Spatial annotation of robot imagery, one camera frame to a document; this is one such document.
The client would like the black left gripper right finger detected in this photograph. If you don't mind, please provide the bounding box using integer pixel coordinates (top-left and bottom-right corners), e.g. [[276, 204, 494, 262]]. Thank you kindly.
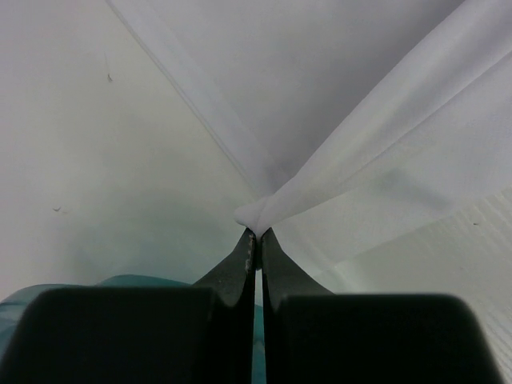
[[260, 230, 502, 383]]

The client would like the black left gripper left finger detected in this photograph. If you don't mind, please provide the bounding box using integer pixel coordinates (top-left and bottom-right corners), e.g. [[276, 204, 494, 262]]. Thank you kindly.
[[1, 230, 256, 383]]

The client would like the white t shirt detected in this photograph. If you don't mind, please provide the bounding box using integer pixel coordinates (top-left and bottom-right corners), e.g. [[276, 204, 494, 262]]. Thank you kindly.
[[110, 1, 511, 276]]

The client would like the teal translucent plastic bin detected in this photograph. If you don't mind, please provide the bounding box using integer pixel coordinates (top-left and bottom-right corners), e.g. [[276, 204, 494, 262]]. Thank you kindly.
[[1, 274, 266, 383]]

